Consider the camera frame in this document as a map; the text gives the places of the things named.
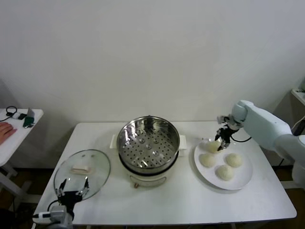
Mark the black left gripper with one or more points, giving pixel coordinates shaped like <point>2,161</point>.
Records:
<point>69,198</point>

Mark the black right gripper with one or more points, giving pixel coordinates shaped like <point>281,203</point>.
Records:
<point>234,122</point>

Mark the white steamed baozi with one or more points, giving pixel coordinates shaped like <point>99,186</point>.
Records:
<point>234,159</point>
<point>212,146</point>
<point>207,160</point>
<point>225,173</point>

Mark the glass pot lid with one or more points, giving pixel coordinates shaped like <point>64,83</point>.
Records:
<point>95,171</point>

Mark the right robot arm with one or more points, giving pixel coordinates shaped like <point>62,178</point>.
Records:
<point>267,128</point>

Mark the stainless steel steamer basket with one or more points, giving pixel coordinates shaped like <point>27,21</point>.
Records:
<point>147,148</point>

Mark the person's bare hand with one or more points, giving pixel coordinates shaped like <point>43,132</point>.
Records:
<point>6,132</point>

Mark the white round plate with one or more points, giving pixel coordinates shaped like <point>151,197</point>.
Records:
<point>243,176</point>

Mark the white side table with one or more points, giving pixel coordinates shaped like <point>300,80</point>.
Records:
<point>21,136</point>

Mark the small white black device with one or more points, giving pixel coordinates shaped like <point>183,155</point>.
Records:
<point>20,116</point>

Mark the white shelf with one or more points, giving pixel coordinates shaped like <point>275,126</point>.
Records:
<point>299,97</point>

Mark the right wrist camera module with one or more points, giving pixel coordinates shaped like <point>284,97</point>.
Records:
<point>222,119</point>

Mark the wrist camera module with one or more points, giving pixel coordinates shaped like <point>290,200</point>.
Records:
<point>222,119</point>
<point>58,211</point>

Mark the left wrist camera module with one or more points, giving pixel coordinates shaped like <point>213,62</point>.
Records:
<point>58,211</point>

